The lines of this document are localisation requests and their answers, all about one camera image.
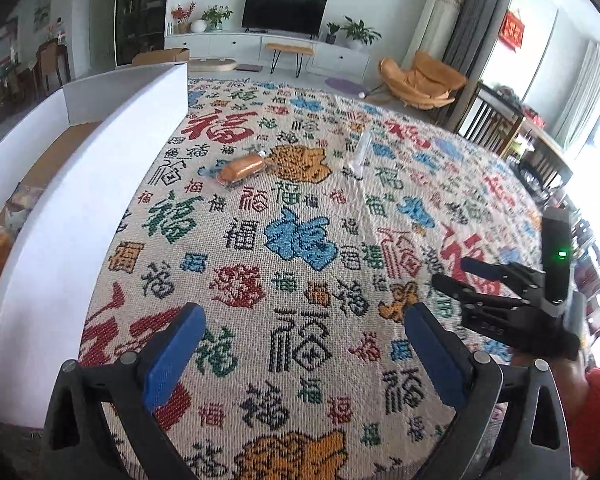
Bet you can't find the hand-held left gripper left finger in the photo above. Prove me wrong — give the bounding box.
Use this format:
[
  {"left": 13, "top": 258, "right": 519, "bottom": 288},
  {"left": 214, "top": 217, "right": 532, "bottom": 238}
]
[{"left": 42, "top": 302, "right": 207, "bottom": 480}]

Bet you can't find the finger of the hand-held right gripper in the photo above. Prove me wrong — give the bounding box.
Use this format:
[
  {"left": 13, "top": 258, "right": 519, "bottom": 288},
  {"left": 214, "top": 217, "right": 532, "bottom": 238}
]
[
  {"left": 460, "top": 256, "right": 543, "bottom": 295},
  {"left": 431, "top": 273, "right": 526, "bottom": 335}
]

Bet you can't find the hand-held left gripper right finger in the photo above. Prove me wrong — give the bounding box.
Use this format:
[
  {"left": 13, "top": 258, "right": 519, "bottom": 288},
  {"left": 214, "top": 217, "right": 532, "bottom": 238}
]
[{"left": 404, "top": 301, "right": 571, "bottom": 480}]

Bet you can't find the white cardboard box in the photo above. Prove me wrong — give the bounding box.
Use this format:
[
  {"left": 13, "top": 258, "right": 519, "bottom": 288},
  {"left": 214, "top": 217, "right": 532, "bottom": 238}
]
[{"left": 0, "top": 62, "right": 188, "bottom": 428}]

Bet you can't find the person's right hand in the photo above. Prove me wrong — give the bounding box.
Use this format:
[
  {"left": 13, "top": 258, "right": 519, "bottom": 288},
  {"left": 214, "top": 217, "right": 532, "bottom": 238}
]
[{"left": 510, "top": 352, "right": 591, "bottom": 421}]

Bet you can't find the dark wooden dining chair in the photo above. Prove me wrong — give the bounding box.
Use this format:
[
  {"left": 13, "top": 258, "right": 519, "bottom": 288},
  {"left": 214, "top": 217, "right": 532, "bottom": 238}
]
[
  {"left": 452, "top": 82, "right": 526, "bottom": 153},
  {"left": 517, "top": 135, "right": 573, "bottom": 196}
]

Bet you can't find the printed woven blanket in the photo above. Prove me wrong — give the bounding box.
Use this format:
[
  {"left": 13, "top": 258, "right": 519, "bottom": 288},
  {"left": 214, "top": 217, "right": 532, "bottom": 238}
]
[{"left": 77, "top": 76, "right": 588, "bottom": 480}]

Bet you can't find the dining table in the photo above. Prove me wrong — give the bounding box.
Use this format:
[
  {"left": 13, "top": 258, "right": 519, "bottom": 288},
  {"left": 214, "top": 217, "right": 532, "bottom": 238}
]
[{"left": 510, "top": 105, "right": 581, "bottom": 176}]

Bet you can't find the pale snack packet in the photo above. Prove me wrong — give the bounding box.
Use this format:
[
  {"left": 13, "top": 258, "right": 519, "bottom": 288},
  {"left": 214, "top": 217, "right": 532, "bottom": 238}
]
[{"left": 346, "top": 130, "right": 373, "bottom": 180}]

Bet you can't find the white sheer curtain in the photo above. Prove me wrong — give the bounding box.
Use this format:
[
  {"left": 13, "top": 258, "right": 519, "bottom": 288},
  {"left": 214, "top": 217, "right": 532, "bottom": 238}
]
[{"left": 550, "top": 42, "right": 600, "bottom": 146}]

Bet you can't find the orange lounge chair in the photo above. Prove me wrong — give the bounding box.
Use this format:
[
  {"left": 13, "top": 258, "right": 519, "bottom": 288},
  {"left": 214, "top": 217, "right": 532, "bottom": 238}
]
[{"left": 378, "top": 50, "right": 468, "bottom": 109}]

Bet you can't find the purple floor mat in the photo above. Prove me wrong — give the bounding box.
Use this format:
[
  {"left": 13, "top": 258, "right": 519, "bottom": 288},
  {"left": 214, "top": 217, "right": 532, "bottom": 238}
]
[{"left": 325, "top": 77, "right": 365, "bottom": 96}]

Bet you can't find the grey curtain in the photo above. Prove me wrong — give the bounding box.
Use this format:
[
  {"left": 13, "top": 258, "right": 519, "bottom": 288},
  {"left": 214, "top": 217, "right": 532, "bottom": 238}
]
[{"left": 442, "top": 0, "right": 518, "bottom": 111}]

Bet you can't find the covered standing air conditioner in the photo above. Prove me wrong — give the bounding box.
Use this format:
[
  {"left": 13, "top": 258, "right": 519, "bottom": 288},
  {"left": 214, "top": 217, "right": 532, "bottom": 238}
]
[{"left": 405, "top": 0, "right": 466, "bottom": 73}]

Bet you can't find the large leafy potted plant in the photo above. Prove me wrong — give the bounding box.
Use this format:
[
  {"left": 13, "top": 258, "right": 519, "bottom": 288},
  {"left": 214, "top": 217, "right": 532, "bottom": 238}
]
[{"left": 341, "top": 16, "right": 382, "bottom": 50}]

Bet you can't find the brown cardboard box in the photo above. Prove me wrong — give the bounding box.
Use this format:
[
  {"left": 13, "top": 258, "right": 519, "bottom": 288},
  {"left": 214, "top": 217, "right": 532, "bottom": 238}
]
[{"left": 131, "top": 46, "right": 191, "bottom": 67}]

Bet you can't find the wooden bench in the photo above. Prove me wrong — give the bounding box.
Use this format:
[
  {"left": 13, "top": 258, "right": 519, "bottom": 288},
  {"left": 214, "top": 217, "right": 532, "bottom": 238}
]
[{"left": 265, "top": 42, "right": 315, "bottom": 78}]

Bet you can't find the brown wooden chair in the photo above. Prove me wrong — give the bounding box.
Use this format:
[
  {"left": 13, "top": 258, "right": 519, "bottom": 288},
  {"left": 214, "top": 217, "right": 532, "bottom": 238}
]
[{"left": 35, "top": 42, "right": 71, "bottom": 96}]

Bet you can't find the white television cabinet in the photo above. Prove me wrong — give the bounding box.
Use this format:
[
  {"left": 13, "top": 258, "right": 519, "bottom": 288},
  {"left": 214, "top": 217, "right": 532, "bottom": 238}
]
[{"left": 165, "top": 27, "right": 371, "bottom": 81}]

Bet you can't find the black television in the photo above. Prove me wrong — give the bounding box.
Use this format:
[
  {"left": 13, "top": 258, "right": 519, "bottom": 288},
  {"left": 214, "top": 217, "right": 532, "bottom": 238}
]
[{"left": 241, "top": 0, "right": 328, "bottom": 40}]

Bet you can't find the red flower bouquet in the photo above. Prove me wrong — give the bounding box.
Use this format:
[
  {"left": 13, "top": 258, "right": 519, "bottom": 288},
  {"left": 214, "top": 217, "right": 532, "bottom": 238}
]
[{"left": 171, "top": 2, "right": 197, "bottom": 35}]

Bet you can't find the green potted plant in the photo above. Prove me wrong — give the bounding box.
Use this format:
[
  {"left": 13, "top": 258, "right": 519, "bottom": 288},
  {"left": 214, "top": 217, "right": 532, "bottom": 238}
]
[{"left": 201, "top": 5, "right": 233, "bottom": 31}]

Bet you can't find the dark tall cabinet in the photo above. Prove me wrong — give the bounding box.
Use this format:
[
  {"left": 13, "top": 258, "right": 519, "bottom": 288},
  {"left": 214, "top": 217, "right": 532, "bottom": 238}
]
[{"left": 115, "top": 0, "right": 173, "bottom": 66}]

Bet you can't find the red wall hanging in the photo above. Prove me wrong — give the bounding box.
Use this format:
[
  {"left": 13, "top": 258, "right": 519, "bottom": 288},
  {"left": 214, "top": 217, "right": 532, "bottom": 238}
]
[{"left": 500, "top": 10, "right": 525, "bottom": 51}]

